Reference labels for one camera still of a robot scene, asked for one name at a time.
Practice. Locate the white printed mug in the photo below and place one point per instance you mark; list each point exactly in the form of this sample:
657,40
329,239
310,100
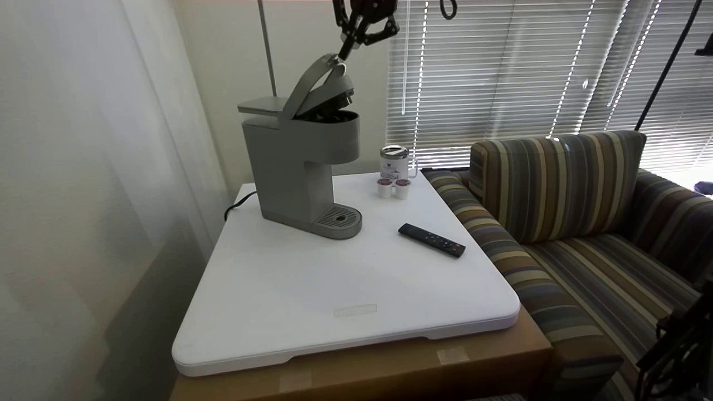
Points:
395,160

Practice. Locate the black metal stand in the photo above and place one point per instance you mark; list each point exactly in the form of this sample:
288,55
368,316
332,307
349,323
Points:
680,347

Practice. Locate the coffee pod red lid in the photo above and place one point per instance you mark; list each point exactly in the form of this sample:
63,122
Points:
385,188
402,188

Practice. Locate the striped sofa cushion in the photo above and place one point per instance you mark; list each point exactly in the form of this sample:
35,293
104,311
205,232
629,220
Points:
559,184

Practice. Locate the black tripod pole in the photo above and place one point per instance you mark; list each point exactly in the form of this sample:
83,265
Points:
667,62

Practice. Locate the brown table base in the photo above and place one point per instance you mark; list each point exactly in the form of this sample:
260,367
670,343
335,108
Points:
386,367

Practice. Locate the white window blinds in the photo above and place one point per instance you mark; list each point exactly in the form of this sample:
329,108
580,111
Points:
536,73

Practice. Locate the striped fabric sofa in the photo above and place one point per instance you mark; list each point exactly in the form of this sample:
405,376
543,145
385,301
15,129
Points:
593,290

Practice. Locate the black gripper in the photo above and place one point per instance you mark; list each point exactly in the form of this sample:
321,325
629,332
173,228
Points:
370,6

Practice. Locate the grey single-serve coffee machine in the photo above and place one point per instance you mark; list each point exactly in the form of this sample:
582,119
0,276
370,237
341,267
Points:
305,156

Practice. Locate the black remote control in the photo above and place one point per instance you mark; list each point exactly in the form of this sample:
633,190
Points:
433,239

